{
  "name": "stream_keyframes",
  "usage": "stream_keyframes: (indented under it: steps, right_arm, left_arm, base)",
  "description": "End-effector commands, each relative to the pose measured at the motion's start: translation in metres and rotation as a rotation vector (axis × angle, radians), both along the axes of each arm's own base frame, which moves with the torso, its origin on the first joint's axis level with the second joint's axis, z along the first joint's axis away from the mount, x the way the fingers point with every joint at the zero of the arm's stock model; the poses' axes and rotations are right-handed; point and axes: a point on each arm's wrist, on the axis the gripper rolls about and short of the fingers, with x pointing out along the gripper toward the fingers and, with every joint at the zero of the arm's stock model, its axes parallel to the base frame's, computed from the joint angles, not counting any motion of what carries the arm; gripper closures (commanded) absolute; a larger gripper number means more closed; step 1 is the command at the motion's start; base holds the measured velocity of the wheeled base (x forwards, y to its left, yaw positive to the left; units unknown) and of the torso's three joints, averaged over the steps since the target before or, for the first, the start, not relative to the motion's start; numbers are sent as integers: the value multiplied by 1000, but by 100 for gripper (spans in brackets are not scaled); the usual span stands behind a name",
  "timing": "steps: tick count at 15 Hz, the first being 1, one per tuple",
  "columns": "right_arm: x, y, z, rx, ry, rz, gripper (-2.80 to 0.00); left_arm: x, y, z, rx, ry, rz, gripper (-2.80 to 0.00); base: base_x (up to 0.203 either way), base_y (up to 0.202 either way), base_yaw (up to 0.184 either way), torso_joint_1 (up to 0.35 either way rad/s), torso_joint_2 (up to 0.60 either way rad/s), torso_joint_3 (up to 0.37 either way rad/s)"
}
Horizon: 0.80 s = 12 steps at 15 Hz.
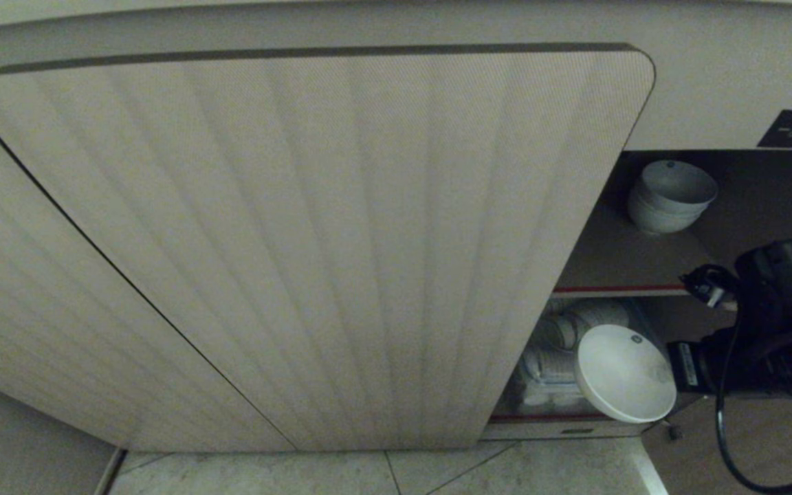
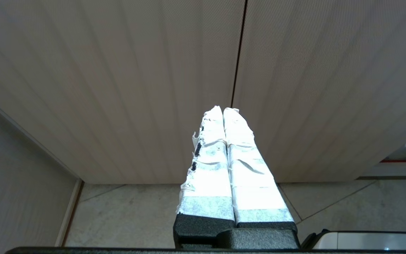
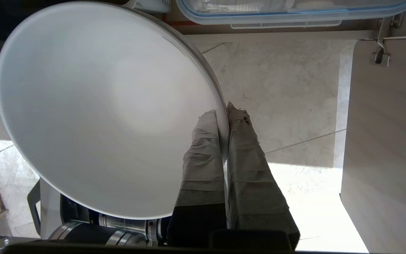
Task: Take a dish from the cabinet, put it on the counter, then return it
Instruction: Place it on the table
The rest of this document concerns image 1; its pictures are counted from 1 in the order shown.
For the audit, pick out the white bowl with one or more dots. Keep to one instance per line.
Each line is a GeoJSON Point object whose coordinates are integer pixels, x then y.
{"type": "Point", "coordinates": [654, 216]}
{"type": "Point", "coordinates": [676, 182]}

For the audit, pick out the beige cabinet with shelves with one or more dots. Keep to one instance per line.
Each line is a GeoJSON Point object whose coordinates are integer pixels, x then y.
{"type": "Point", "coordinates": [616, 258]}

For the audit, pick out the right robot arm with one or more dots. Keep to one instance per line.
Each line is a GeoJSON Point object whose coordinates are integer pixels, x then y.
{"type": "Point", "coordinates": [791, 275]}

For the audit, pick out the beige ribbed cabinet door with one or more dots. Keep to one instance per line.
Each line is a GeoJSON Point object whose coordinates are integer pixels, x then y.
{"type": "Point", "coordinates": [313, 247]}
{"type": "Point", "coordinates": [45, 309]}

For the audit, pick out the white round dish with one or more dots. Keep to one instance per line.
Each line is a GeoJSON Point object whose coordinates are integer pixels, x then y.
{"type": "Point", "coordinates": [623, 375]}

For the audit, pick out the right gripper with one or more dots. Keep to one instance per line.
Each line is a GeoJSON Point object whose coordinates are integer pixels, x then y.
{"type": "Point", "coordinates": [702, 364]}

